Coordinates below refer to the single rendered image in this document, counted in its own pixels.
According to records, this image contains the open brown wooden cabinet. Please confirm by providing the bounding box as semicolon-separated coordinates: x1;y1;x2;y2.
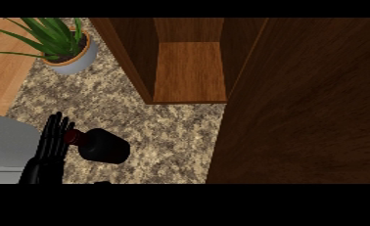
89;17;269;106

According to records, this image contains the dark brown wooden cabinet door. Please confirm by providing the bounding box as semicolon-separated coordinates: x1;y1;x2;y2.
206;17;370;185

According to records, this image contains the pale grey rounded object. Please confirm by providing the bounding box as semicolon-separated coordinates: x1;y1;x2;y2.
0;115;43;185

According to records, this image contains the dark wine bottle red cap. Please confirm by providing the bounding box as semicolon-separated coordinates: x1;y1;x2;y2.
64;127;133;165

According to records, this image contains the green leafy plant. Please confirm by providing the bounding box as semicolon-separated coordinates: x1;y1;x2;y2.
0;17;87;63

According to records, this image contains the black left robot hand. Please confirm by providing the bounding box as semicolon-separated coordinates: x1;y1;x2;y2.
18;111;77;185

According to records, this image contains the grey plant pot orange rim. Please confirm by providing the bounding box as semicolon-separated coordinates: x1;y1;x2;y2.
38;27;101;75

